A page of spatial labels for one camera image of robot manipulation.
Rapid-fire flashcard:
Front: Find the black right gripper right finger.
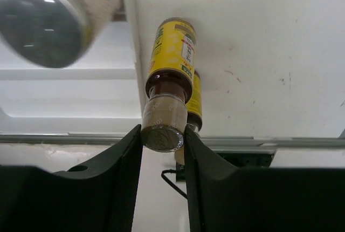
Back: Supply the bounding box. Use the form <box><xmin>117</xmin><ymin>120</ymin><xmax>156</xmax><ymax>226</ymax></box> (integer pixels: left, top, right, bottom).
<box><xmin>184</xmin><ymin>129</ymin><xmax>344</xmax><ymax>231</ymax></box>

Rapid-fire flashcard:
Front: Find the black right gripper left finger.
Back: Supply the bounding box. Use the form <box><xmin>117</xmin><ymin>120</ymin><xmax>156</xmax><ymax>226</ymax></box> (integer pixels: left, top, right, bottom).
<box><xmin>1</xmin><ymin>126</ymin><xmax>142</xmax><ymax>231</ymax></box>

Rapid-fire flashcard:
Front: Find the yellow label brown sauce bottle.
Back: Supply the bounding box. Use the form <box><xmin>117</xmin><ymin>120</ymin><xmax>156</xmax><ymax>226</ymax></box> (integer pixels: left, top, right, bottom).
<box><xmin>141</xmin><ymin>17</ymin><xmax>196</xmax><ymax>138</ymax></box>

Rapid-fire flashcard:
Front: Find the white granule jar blue label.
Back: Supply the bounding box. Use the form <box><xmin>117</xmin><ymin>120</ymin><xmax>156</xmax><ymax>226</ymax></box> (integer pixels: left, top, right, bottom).
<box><xmin>1</xmin><ymin>0</ymin><xmax>122</xmax><ymax>69</ymax></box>

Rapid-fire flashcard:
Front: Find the white plastic organizer tray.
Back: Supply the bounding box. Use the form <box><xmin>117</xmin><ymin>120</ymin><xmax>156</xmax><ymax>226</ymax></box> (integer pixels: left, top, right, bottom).
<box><xmin>1</xmin><ymin>0</ymin><xmax>144</xmax><ymax>134</ymax></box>

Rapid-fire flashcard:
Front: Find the aluminium table frame rail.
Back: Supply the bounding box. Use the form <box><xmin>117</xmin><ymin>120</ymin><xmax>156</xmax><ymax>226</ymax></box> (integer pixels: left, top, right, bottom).
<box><xmin>1</xmin><ymin>132</ymin><xmax>344</xmax><ymax>154</ymax></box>

